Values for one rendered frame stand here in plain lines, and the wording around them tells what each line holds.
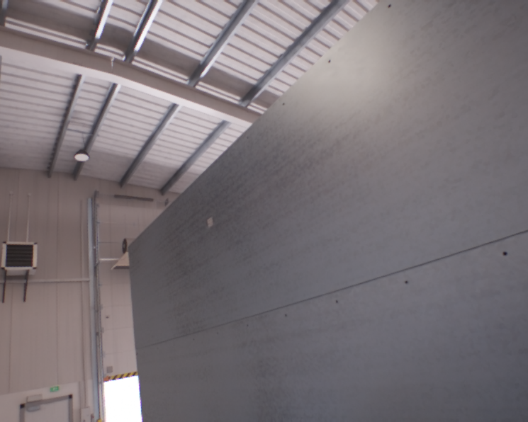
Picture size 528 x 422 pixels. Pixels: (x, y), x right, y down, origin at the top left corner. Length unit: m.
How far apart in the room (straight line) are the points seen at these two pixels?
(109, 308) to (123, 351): 1.22
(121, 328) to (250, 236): 9.42
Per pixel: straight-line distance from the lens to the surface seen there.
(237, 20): 7.07
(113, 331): 10.24
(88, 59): 7.36
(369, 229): 0.73
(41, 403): 9.90
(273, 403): 1.01
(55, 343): 10.01
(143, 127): 9.39
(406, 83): 0.76
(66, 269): 10.38
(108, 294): 10.37
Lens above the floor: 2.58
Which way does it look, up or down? 20 degrees up
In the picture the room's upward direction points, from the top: 11 degrees counter-clockwise
